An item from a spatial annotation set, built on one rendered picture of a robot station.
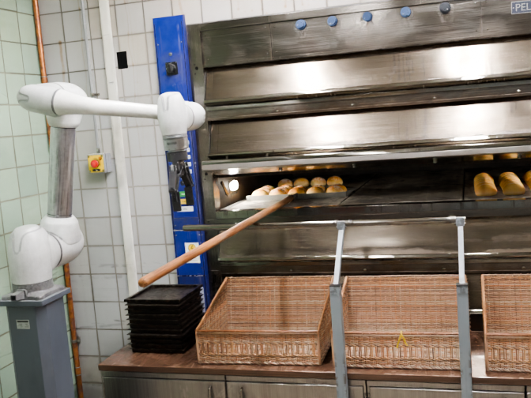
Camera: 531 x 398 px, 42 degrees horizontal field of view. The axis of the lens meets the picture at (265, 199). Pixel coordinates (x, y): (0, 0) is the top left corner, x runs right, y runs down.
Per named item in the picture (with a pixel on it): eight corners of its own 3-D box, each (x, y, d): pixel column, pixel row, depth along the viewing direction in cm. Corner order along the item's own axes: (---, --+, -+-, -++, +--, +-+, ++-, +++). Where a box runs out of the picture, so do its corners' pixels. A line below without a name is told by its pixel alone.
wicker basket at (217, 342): (229, 329, 345) (224, 275, 342) (340, 329, 330) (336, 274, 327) (195, 364, 299) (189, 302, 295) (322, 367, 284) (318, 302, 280)
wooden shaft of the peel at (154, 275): (146, 288, 195) (145, 278, 195) (137, 288, 196) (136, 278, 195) (293, 200, 357) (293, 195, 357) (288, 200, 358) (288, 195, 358)
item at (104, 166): (95, 172, 358) (93, 153, 356) (112, 171, 355) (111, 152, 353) (88, 174, 351) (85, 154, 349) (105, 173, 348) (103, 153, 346)
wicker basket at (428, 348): (348, 331, 328) (344, 274, 325) (470, 332, 313) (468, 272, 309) (330, 368, 281) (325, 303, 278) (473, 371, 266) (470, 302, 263)
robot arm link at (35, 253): (1, 285, 266) (-6, 230, 264) (31, 274, 284) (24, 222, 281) (37, 285, 262) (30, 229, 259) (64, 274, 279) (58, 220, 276)
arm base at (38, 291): (-7, 303, 262) (-9, 289, 262) (28, 288, 284) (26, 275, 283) (34, 303, 257) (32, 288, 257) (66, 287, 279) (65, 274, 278)
